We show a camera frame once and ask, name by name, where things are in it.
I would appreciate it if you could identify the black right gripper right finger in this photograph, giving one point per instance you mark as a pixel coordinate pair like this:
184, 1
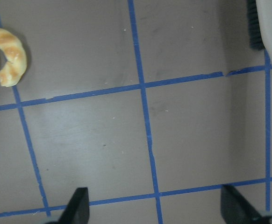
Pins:
235, 209

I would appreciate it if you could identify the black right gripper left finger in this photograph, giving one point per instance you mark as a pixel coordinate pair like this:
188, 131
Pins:
77, 210

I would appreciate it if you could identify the toy croissant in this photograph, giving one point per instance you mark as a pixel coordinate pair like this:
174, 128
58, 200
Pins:
16, 59

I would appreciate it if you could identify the white hand brush black bristles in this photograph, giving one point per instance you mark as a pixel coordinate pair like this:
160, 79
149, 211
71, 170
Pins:
259, 15

